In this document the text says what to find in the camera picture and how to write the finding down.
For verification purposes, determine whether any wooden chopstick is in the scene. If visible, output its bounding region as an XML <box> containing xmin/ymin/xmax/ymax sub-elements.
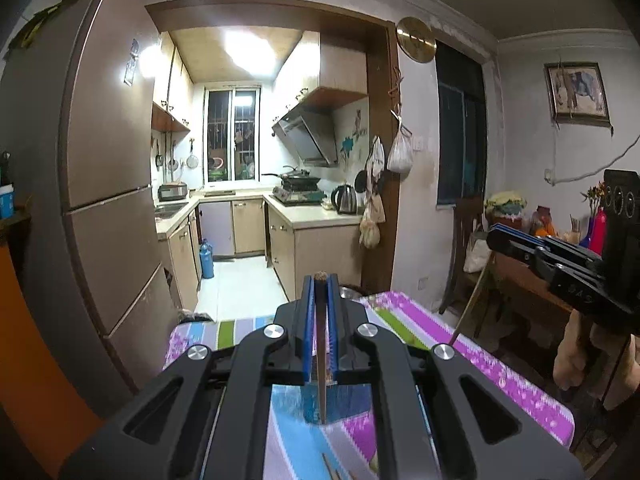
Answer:
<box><xmin>448</xmin><ymin>257</ymin><xmax>494</xmax><ymax>346</ymax></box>
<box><xmin>321</xmin><ymin>453</ymin><xmax>342</xmax><ymax>480</ymax></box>
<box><xmin>314</xmin><ymin>272</ymin><xmax>328</xmax><ymax>425</ymax></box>

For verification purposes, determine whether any blue perforated utensil holder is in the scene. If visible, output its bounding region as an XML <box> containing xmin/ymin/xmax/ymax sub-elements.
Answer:
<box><xmin>300</xmin><ymin>384</ymin><xmax>372</xmax><ymax>425</ymax></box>

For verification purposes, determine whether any kitchen window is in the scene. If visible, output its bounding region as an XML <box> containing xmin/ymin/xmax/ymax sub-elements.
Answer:
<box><xmin>203</xmin><ymin>87</ymin><xmax>262</xmax><ymax>184</ymax></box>

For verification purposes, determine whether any person right hand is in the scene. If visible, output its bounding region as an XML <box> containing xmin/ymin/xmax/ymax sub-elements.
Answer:
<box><xmin>553</xmin><ymin>310</ymin><xmax>639</xmax><ymax>411</ymax></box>

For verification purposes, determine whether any red thermos bottle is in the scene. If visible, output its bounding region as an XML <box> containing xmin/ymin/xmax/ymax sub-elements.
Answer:
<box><xmin>588</xmin><ymin>207</ymin><xmax>606</xmax><ymax>255</ymax></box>

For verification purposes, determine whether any stainless electric kettle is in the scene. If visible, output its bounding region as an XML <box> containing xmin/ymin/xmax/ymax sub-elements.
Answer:
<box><xmin>331</xmin><ymin>184</ymin><xmax>358</xmax><ymax>214</ymax></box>

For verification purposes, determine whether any dark wooden side table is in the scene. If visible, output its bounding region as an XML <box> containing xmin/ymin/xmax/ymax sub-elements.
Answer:
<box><xmin>492</xmin><ymin>252</ymin><xmax>572</xmax><ymax>340</ymax></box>

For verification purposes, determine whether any blue water jug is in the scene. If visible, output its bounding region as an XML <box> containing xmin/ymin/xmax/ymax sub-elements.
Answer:
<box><xmin>200</xmin><ymin>240</ymin><xmax>215</xmax><ymax>280</ymax></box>

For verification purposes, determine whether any black wok on stove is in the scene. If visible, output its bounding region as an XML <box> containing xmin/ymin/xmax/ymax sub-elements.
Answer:
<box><xmin>262</xmin><ymin>166</ymin><xmax>320</xmax><ymax>192</ymax></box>

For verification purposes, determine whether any potted plant red pot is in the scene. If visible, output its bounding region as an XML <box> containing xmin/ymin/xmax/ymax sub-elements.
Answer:
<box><xmin>485</xmin><ymin>191</ymin><xmax>527</xmax><ymax>230</ymax></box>

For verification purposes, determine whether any hanging white plastic bag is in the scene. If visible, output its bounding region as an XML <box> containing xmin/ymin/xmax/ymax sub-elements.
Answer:
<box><xmin>386</xmin><ymin>125</ymin><xmax>413</xmax><ymax>174</ymax></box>

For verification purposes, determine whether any steel range hood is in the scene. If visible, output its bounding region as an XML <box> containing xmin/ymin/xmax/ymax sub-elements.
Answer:
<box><xmin>272</xmin><ymin>107</ymin><xmax>338</xmax><ymax>167</ymax></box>

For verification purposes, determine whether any wooden chair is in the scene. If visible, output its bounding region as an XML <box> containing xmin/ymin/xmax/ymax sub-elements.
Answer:
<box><xmin>438</xmin><ymin>196</ymin><xmax>484</xmax><ymax>314</ymax></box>

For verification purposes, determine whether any floral striped tablecloth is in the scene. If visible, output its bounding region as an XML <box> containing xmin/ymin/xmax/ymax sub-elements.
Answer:
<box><xmin>162</xmin><ymin>288</ymin><xmax>576</xmax><ymax>480</ymax></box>

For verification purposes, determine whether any dark curtained window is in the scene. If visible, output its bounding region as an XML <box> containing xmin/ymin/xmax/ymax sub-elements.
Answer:
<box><xmin>435</xmin><ymin>42</ymin><xmax>487</xmax><ymax>206</ymax></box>

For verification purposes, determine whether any framed elephant picture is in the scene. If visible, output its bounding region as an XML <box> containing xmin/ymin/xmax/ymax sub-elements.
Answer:
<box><xmin>544</xmin><ymin>62</ymin><xmax>612</xmax><ymax>128</ymax></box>

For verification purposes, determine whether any brown three-door refrigerator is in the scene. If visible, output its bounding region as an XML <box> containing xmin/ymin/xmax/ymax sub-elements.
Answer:
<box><xmin>1</xmin><ymin>0</ymin><xmax>177</xmax><ymax>417</ymax></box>

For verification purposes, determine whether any orange wooden cabinet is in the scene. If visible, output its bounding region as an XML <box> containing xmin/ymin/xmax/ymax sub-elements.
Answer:
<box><xmin>0</xmin><ymin>209</ymin><xmax>104</xmax><ymax>478</ymax></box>

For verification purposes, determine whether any blue white cup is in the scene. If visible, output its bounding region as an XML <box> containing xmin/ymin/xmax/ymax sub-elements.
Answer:
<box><xmin>0</xmin><ymin>184</ymin><xmax>14</xmax><ymax>220</ymax></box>

